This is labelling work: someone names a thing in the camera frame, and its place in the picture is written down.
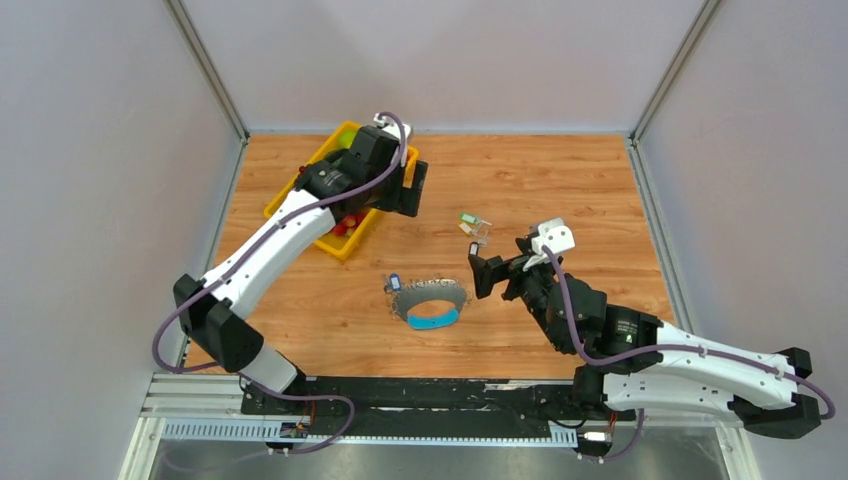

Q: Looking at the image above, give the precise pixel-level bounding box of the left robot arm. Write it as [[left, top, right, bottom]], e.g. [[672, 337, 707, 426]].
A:
[[173, 112, 427, 414]]

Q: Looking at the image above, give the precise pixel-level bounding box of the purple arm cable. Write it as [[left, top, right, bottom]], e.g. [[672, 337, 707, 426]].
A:
[[150, 111, 409, 458], [541, 245, 837, 463]]

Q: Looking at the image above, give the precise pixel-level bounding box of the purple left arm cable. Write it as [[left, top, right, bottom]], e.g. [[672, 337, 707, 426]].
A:
[[150, 111, 409, 458]]

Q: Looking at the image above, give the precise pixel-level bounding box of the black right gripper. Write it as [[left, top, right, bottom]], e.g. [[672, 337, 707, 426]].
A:
[[468, 239, 569, 353]]

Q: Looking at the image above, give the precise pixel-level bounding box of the green key tag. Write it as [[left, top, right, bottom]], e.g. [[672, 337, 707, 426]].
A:
[[459, 212, 480, 225]]

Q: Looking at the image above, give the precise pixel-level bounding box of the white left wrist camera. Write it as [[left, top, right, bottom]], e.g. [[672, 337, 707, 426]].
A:
[[372, 112, 414, 143]]

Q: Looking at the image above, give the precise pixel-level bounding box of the yellow plastic fruit tray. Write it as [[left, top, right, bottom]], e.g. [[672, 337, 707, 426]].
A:
[[264, 121, 419, 261]]

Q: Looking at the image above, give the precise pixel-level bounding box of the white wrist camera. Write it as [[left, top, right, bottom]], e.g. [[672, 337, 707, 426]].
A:
[[522, 217, 576, 271], [372, 112, 414, 143]]

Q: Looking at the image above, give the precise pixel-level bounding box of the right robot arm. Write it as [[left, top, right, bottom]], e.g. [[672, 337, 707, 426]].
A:
[[468, 226, 821, 439]]

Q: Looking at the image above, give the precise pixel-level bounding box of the removed silver key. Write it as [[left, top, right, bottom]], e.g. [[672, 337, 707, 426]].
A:
[[468, 228, 490, 256]]

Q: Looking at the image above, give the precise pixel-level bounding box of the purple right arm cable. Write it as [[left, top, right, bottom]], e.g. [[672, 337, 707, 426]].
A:
[[541, 245, 837, 463]]

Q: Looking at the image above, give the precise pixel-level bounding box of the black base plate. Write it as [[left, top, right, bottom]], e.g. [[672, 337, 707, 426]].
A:
[[240, 376, 611, 440]]

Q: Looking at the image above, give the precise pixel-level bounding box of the keyring bunch with blue tag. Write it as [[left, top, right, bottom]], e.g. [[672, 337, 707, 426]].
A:
[[383, 273, 470, 331]]

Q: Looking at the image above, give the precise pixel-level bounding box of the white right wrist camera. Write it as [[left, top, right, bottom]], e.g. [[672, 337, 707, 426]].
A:
[[522, 217, 576, 271]]

